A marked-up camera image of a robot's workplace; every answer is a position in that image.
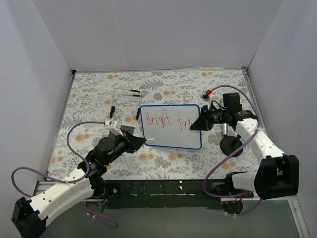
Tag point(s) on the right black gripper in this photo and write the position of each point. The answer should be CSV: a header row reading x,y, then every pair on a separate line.
x,y
206,119

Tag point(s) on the black round stand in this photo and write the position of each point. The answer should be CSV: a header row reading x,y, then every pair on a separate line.
x,y
229,144

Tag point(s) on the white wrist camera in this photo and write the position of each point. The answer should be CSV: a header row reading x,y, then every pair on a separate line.
x,y
114,126
206,95

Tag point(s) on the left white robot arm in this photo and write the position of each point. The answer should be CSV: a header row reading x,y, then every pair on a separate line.
x,y
32,216

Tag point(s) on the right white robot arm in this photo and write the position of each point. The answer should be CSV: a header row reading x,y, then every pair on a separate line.
x,y
277,174

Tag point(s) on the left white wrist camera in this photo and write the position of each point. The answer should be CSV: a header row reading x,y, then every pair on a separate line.
x,y
114,126

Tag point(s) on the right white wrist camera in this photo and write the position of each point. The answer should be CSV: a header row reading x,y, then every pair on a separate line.
x,y
206,95

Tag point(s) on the silver metal cylinder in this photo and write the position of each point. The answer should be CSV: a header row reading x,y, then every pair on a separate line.
x,y
225,129

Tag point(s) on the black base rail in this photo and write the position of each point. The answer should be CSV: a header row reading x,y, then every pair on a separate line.
x,y
166,193

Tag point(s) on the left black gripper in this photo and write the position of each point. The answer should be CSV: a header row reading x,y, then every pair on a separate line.
x,y
129,143

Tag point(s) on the blue framed whiteboard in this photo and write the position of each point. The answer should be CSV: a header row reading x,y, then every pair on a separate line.
x,y
170,126

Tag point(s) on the grey studded baseplate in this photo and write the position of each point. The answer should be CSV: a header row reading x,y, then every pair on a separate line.
x,y
127,133

